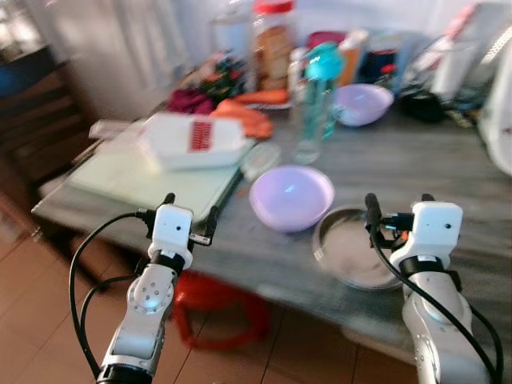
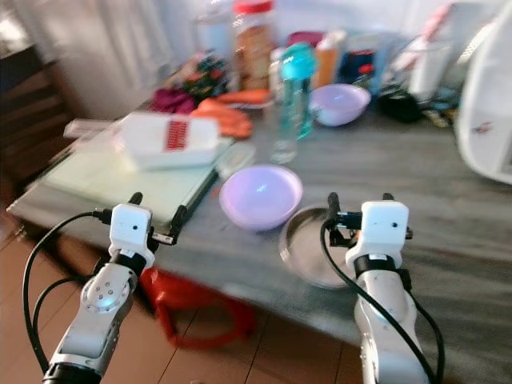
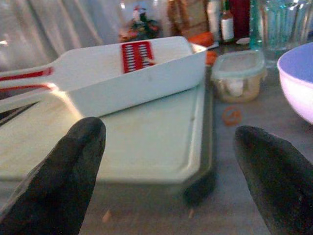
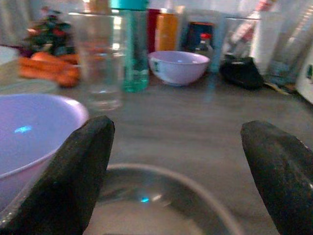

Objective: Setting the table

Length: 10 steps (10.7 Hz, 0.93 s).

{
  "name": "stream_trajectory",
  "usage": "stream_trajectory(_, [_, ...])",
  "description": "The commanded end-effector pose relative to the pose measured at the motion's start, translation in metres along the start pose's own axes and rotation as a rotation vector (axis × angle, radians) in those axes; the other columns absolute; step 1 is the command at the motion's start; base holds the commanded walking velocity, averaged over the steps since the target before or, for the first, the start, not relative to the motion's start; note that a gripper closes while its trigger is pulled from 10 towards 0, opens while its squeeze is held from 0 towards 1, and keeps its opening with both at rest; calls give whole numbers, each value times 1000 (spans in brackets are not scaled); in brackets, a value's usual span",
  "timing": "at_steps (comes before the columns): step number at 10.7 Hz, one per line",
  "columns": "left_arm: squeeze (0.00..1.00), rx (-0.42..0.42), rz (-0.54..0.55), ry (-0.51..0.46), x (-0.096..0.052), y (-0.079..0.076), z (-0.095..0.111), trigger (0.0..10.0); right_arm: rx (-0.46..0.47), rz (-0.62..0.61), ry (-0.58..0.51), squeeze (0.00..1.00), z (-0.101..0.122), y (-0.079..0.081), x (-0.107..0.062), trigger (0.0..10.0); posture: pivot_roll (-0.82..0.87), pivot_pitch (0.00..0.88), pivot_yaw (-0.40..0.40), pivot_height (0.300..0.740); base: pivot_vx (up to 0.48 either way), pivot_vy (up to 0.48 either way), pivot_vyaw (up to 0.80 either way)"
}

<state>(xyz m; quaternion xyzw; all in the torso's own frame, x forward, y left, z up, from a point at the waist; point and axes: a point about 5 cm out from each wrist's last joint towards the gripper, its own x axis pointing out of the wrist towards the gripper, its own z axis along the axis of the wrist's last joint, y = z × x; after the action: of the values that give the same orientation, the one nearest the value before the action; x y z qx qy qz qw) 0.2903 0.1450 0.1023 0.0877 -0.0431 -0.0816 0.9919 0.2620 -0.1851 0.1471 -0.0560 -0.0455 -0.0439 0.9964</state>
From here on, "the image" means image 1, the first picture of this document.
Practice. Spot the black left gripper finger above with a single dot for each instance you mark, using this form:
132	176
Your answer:
212	220
169	198

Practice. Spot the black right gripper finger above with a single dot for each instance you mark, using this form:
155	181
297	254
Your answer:
374	210
428	197

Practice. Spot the stainless steel plate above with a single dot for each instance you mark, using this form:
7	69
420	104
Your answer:
348	252

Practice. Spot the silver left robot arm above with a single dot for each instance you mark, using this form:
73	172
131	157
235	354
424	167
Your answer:
148	300

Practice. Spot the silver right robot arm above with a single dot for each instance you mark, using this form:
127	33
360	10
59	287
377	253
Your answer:
436	320

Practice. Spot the light green cutting board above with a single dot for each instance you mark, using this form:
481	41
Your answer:
136	190

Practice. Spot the red plastic stool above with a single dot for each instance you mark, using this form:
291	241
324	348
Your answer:
216	300

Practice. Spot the white box with red label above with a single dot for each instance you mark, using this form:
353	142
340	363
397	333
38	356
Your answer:
200	140

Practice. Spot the small translucent lid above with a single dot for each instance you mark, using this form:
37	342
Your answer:
260	162

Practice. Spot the large purple plastic bowl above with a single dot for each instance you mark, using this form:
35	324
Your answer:
292	200

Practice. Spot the black bag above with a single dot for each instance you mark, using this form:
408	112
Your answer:
422	104

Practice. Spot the clear drinking glass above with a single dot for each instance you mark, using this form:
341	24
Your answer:
307	136

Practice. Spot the purple vegetables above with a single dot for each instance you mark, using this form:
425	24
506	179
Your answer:
190	102

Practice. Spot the small purple plastic bowl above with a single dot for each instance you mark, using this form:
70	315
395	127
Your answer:
364	104

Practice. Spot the orange carrot bunch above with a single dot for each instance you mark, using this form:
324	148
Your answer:
248	120

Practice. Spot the white kitchen appliance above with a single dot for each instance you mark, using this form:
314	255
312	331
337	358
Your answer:
500	112

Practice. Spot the green and red vegetable bunch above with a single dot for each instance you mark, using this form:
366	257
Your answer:
224	78

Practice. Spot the single orange carrot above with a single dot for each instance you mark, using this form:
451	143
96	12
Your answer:
264	98

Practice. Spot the dark blue can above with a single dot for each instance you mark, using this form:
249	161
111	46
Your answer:
382	62

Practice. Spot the white carton with red stripe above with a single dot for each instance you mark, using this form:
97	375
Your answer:
456	56

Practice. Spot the teal water bottle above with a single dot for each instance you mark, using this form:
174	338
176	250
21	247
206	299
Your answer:
326	72

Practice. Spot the dark wooden cabinet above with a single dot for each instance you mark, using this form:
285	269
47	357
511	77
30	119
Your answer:
36	136

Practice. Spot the orange bottle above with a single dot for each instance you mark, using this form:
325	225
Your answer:
352	60

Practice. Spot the white curtain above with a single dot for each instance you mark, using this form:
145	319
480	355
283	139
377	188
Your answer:
120	48

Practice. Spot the magenta container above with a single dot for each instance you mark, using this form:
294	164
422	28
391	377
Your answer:
324	37

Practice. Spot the clear glass jar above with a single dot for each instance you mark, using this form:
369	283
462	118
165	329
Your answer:
232	28

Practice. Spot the red lid snack jar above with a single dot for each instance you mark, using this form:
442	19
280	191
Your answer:
274	48

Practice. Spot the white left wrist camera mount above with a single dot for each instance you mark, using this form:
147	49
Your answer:
172	228

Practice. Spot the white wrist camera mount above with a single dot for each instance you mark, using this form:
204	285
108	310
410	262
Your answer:
438	228
172	228

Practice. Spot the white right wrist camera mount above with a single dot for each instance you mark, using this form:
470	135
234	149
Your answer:
438	228

